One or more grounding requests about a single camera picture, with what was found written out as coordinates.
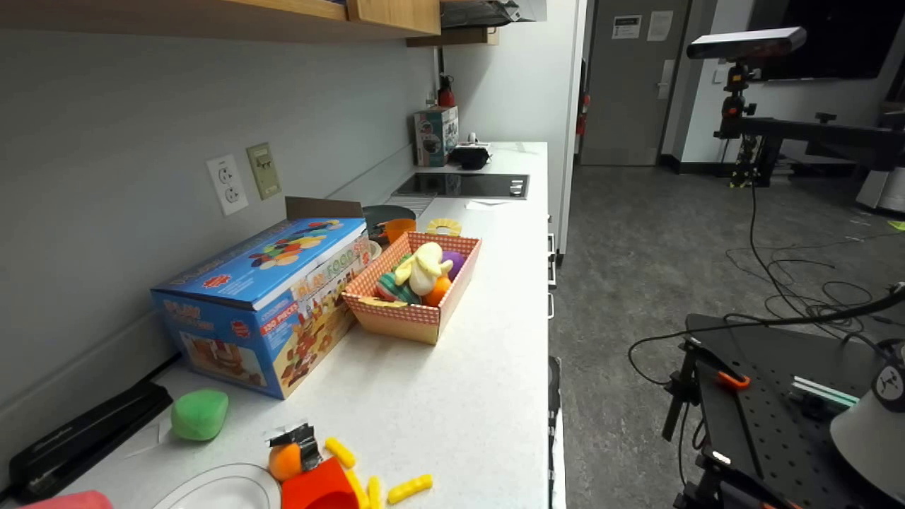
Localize wooden upper cabinet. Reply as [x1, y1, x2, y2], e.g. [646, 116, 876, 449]
[0, 0, 442, 44]

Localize purple toy fruit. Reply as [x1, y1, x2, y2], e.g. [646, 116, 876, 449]
[445, 250, 464, 280]

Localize orange toy fruit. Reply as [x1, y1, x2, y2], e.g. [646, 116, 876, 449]
[421, 278, 452, 306]

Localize yellow toy banana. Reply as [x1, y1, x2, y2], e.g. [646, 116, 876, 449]
[393, 243, 452, 297]

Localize orange plastic cup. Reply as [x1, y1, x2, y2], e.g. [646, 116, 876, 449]
[380, 217, 417, 246]

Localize green toy vegetable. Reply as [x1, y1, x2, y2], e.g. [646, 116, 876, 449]
[380, 271, 421, 302]

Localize black induction cooktop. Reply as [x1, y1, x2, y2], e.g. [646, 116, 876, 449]
[399, 172, 529, 199]

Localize red checkered cardboard tray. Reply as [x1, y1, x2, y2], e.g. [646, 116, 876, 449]
[345, 233, 482, 343]

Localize dark grey round tray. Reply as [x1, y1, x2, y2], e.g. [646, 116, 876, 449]
[363, 203, 417, 237]

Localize black small bowl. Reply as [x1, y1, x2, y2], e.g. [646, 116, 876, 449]
[449, 145, 489, 169]

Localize green white carton box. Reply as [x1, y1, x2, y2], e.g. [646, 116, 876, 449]
[410, 109, 459, 167]

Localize blue toy food box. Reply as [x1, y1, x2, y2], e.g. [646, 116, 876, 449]
[152, 217, 377, 400]

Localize yellow toy fry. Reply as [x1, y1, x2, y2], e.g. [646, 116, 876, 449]
[389, 476, 437, 506]

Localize red toy fries box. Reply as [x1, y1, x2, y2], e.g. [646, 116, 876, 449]
[281, 461, 359, 509]

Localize orange toy ball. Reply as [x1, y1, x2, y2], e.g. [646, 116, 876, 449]
[270, 445, 304, 480]

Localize clear round plate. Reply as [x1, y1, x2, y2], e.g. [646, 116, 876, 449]
[152, 463, 281, 509]

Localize black perforated robot table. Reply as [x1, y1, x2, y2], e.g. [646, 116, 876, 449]
[663, 314, 902, 509]

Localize pink folded cloth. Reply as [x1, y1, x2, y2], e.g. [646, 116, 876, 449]
[24, 493, 113, 509]

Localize black stapler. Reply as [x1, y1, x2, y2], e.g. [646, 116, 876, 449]
[7, 381, 174, 503]

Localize beige wall switch plate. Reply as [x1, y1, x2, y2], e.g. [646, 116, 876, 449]
[247, 142, 281, 199]

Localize white wall outlet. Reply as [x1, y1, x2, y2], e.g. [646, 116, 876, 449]
[206, 157, 250, 215]

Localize black cable on floor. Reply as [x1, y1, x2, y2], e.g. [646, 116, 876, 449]
[626, 182, 905, 387]

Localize black camera on stand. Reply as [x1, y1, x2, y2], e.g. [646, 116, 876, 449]
[687, 25, 810, 63]

